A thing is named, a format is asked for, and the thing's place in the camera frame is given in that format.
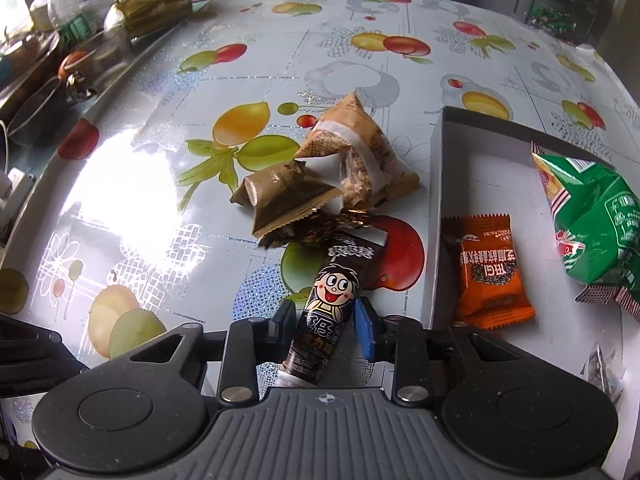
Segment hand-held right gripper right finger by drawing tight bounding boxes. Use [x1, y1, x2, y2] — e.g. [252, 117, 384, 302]
[354, 297, 513, 406]

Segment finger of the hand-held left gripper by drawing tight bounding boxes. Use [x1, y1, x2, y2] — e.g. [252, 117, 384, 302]
[0, 314, 67, 357]
[0, 357, 90, 397]

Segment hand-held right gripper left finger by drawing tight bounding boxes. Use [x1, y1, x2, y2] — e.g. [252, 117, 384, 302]
[127, 300, 298, 403]

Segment black cartoon tube packet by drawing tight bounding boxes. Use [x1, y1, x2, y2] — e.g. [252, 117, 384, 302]
[277, 229, 392, 392]

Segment orange-red snack packet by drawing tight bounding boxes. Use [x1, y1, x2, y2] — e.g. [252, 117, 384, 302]
[440, 212, 536, 331]

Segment gold-brown snack packet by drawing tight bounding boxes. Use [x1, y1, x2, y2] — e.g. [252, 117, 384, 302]
[230, 159, 337, 238]

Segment tan peanut snack bag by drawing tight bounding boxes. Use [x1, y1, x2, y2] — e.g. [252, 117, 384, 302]
[295, 91, 421, 211]

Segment white cardboard box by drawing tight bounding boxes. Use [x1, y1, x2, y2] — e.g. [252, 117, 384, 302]
[422, 106, 640, 480]

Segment green snack bag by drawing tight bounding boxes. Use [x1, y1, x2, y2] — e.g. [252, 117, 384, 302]
[531, 141, 640, 323]

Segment dark gold candy wrapper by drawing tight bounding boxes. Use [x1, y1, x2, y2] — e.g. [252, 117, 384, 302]
[257, 210, 376, 248]

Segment white power strip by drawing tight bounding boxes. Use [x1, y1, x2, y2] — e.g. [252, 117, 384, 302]
[0, 167, 33, 201]

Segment metal keyring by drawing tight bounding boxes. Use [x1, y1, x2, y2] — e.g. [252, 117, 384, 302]
[67, 72, 97, 107]

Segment orange fruit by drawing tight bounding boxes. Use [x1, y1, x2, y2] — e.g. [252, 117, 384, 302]
[57, 51, 88, 81]

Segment bagged bread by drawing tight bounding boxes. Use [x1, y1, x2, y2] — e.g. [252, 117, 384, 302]
[0, 35, 61, 91]

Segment glass cup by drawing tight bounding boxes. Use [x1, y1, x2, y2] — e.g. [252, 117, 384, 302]
[75, 27, 131, 76]

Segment fruit-print tablecloth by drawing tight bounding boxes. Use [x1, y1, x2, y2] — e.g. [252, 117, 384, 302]
[0, 0, 640, 480]

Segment plastic water bottle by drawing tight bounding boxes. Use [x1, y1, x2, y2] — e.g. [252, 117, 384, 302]
[47, 0, 98, 48]

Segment olive tissue pack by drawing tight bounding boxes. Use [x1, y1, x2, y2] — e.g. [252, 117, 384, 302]
[104, 0, 193, 38]

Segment green wrapped candies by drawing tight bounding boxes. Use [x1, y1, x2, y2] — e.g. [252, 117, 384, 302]
[530, 5, 573, 36]

